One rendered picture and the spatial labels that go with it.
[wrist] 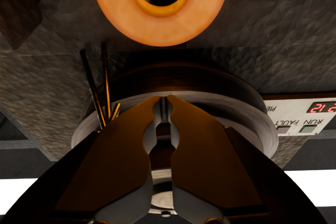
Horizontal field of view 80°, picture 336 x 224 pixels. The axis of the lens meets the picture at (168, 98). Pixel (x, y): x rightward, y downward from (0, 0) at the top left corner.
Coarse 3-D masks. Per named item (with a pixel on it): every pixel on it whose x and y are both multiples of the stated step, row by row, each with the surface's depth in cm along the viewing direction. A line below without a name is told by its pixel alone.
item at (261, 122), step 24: (168, 72) 36; (192, 72) 37; (120, 96) 34; (144, 96) 33; (192, 96) 33; (216, 96) 33; (240, 96) 37; (96, 120) 37; (264, 120) 38; (72, 144) 43; (264, 144) 44
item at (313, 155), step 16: (0, 112) 937; (0, 128) 873; (16, 128) 869; (304, 144) 761; (320, 144) 759; (0, 160) 768; (16, 160) 765; (32, 160) 763; (48, 160) 760; (304, 160) 719; (320, 160) 716; (0, 176) 725; (16, 176) 722; (32, 176) 720; (320, 208) 613
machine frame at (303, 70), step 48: (48, 0) 31; (96, 0) 31; (240, 0) 31; (288, 0) 31; (48, 48) 37; (96, 48) 37; (144, 48) 37; (192, 48) 38; (240, 48) 44; (288, 48) 44; (0, 96) 54; (48, 96) 54; (48, 144) 72; (288, 144) 74
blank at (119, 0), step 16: (112, 0) 24; (128, 0) 24; (144, 0) 27; (192, 0) 24; (208, 0) 24; (112, 16) 25; (128, 16) 25; (144, 16) 26; (160, 16) 26; (176, 16) 26; (192, 16) 26; (208, 16) 26; (128, 32) 27; (144, 32) 27; (160, 32) 27; (176, 32) 27; (192, 32) 27
